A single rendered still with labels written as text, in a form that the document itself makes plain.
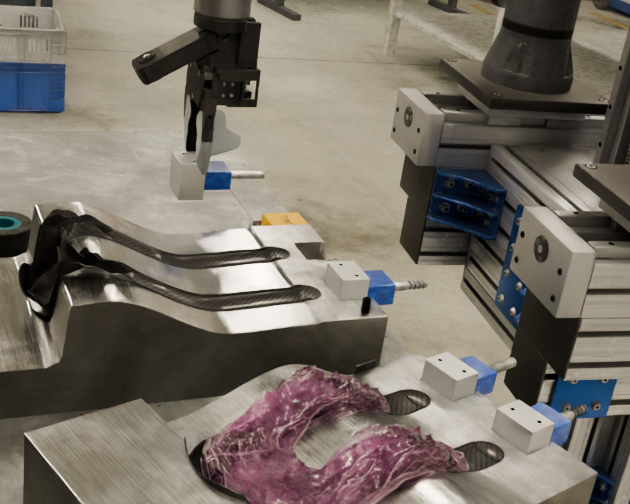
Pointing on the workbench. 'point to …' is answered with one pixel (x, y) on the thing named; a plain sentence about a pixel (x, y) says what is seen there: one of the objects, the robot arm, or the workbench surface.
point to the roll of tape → (4, 234)
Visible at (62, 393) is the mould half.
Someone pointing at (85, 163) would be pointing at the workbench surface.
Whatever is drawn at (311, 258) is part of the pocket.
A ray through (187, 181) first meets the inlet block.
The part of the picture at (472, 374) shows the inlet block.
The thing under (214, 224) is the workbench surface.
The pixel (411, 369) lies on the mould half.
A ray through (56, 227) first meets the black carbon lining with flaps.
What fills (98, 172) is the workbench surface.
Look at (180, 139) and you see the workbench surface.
